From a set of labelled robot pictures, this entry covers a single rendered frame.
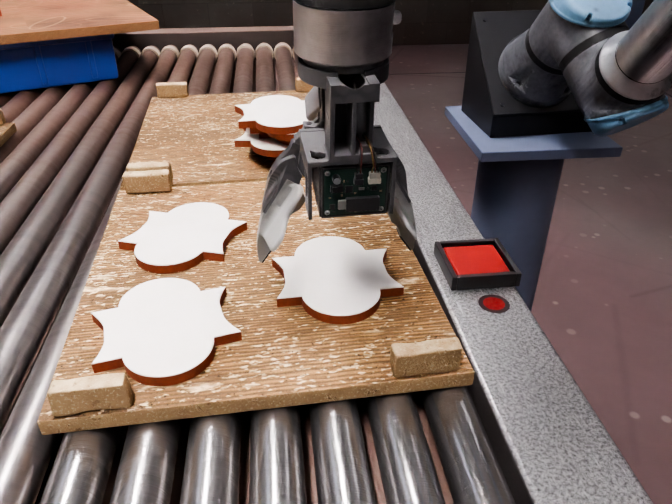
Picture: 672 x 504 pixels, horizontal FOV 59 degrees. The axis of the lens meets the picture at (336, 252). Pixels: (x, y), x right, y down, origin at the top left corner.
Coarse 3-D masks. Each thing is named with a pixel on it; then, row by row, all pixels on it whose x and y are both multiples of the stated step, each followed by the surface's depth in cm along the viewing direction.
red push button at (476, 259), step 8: (448, 248) 68; (456, 248) 68; (464, 248) 68; (472, 248) 68; (480, 248) 68; (488, 248) 68; (448, 256) 66; (456, 256) 66; (464, 256) 66; (472, 256) 66; (480, 256) 66; (488, 256) 66; (496, 256) 66; (456, 264) 65; (464, 264) 65; (472, 264) 65; (480, 264) 65; (488, 264) 65; (496, 264) 65; (504, 264) 65; (456, 272) 64; (464, 272) 64; (472, 272) 64; (480, 272) 64; (488, 272) 64
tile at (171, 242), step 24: (168, 216) 70; (192, 216) 70; (216, 216) 70; (120, 240) 66; (144, 240) 66; (168, 240) 66; (192, 240) 66; (216, 240) 66; (144, 264) 62; (168, 264) 62; (192, 264) 63
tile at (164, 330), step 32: (160, 288) 58; (192, 288) 58; (224, 288) 58; (96, 320) 54; (128, 320) 54; (160, 320) 54; (192, 320) 54; (224, 320) 54; (128, 352) 50; (160, 352) 50; (192, 352) 50; (160, 384) 48
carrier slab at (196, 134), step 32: (192, 96) 115; (224, 96) 115; (256, 96) 115; (160, 128) 99; (192, 128) 99; (224, 128) 99; (160, 160) 88; (192, 160) 88; (224, 160) 88; (256, 160) 88
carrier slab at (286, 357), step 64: (192, 192) 79; (256, 192) 79; (128, 256) 65; (256, 256) 65; (256, 320) 55; (384, 320) 55; (192, 384) 48; (256, 384) 48; (320, 384) 48; (384, 384) 49; (448, 384) 50
